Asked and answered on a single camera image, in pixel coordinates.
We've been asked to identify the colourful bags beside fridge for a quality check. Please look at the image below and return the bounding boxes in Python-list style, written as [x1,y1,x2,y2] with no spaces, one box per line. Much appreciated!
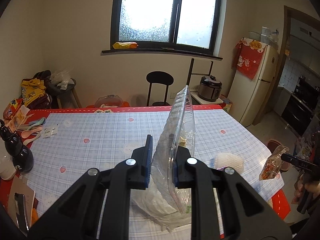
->
[220,94,232,113]

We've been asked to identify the brown trash bin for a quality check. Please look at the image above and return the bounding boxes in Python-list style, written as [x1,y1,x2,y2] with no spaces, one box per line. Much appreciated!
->
[267,140,291,173]

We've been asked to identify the orange snack packet on table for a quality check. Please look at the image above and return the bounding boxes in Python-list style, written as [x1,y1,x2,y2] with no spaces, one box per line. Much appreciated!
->
[3,98,23,120]

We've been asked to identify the yellow clothes pile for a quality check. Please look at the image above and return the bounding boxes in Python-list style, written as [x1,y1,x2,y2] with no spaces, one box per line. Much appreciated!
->
[21,78,50,109]

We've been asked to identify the right hand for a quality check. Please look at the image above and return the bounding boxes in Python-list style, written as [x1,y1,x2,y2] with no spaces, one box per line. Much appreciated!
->
[291,172,320,204]

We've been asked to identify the blue plaid tablecloth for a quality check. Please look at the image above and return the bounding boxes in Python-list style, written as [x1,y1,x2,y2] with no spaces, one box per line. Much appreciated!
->
[23,108,286,240]

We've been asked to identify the black kitchen stove oven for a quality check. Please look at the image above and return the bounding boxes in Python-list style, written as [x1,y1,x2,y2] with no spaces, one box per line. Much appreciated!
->
[281,75,319,137]

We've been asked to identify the small white side table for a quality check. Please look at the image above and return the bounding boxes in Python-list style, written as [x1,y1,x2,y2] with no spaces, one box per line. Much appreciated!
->
[190,91,223,105]

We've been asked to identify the pastel plastic spoons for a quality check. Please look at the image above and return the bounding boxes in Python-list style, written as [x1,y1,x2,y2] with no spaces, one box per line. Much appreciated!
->
[17,117,46,146]

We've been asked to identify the orange snack bag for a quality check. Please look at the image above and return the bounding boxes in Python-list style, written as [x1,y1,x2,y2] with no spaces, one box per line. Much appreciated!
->
[259,145,289,180]

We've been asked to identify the brown electric pressure cooker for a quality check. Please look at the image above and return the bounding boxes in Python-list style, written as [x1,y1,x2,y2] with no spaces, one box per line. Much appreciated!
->
[197,75,222,101]

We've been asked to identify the yellow packet on windowsill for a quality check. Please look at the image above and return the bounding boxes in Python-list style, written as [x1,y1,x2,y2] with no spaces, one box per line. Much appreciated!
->
[112,42,138,49]

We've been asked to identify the white foam net sleeve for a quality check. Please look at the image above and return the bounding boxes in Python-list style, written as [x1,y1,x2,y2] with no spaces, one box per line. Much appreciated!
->
[214,153,244,174]

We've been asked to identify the red fridge cover cloth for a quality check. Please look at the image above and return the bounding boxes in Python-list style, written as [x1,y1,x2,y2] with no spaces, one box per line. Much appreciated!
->
[232,37,267,80]

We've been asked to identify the wooden stool with bag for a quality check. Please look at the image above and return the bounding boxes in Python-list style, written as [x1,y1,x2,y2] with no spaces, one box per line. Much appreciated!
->
[46,70,82,109]

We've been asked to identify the cream refrigerator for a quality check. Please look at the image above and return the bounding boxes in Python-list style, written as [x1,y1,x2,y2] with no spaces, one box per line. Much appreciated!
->
[228,45,278,127]

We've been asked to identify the white green plastic bag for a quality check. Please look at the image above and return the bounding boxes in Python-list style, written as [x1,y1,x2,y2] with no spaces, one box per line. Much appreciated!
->
[131,179,191,232]

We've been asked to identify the black gourd bottle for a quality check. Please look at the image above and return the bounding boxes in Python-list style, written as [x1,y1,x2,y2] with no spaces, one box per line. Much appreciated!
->
[1,120,34,172]

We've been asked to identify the clear plastic tray with label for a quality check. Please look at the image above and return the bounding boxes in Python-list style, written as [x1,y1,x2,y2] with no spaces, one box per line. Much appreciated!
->
[151,85,195,213]

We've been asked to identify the black framed window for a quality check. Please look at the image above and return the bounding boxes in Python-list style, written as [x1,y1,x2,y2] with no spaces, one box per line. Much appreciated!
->
[107,0,222,59]

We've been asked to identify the notebook with black phone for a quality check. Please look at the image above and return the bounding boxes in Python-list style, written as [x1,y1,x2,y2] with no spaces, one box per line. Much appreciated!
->
[8,176,35,235]

